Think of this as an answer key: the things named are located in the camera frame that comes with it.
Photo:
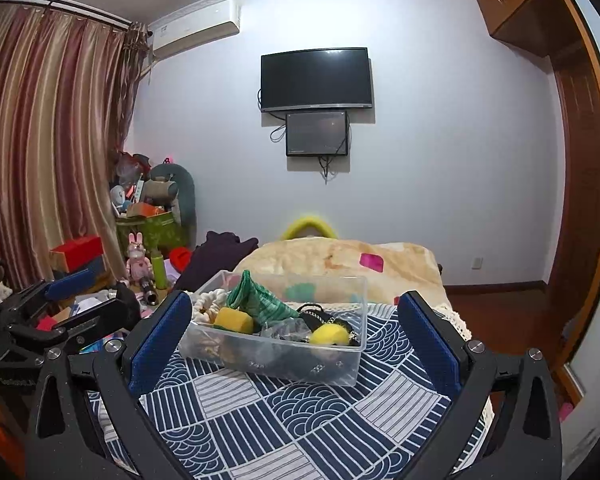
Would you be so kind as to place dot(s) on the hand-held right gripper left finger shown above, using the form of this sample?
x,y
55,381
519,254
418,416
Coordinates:
x,y
157,340

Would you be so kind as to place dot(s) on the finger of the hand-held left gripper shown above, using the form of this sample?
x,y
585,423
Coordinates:
x,y
72,282
95,317

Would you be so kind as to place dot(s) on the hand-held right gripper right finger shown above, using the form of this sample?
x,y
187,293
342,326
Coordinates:
x,y
430,340

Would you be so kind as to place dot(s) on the yellow sponge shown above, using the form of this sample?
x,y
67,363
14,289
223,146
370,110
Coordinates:
x,y
232,320

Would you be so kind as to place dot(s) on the yellow pom-pom ball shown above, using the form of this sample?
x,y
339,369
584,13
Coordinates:
x,y
327,335

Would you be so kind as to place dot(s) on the green knit cloth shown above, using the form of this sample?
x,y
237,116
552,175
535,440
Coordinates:
x,y
265,302

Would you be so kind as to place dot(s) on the clear plastic box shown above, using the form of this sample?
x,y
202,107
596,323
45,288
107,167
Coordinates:
x,y
280,365

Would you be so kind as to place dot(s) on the clear plastic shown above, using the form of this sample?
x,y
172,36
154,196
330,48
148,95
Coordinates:
x,y
282,331

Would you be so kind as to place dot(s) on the pile of papers and books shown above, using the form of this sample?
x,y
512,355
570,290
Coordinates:
x,y
87,301

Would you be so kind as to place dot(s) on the red box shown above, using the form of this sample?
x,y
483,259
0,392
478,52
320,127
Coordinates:
x,y
77,247

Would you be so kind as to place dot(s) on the black flashlight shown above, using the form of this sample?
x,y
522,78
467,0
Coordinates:
x,y
150,292

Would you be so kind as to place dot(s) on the green bottle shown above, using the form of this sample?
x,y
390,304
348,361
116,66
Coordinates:
x,y
158,270

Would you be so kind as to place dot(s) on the pink bunny toy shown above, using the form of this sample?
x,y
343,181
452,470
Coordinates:
x,y
139,260

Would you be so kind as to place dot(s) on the red cloth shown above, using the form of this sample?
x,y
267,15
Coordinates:
x,y
180,257

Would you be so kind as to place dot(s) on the green storage bag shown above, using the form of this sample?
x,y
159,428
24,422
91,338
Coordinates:
x,y
155,232

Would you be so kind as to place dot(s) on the dark purple clothing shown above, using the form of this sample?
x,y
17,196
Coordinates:
x,y
215,255

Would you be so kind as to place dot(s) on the pile of toys and boxes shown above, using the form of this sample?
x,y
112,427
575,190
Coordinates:
x,y
135,185

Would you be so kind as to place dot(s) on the beige floral blanket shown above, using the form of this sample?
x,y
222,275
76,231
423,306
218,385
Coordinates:
x,y
330,260

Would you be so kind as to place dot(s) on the blue white patterned tablecloth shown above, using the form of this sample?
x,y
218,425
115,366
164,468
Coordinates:
x,y
280,425

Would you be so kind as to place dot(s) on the striped brown curtain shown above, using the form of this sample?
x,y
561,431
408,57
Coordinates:
x,y
45,135

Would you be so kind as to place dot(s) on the yellow plush toy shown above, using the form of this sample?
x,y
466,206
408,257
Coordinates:
x,y
307,221

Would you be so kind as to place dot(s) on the brown wooden door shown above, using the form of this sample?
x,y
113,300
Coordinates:
x,y
580,185

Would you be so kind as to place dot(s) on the small black monitor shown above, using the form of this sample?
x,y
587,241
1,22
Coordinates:
x,y
317,132

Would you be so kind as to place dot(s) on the white air conditioner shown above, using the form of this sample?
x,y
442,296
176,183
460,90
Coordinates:
x,y
195,30

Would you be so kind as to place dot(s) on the large black television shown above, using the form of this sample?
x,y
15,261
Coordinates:
x,y
315,80

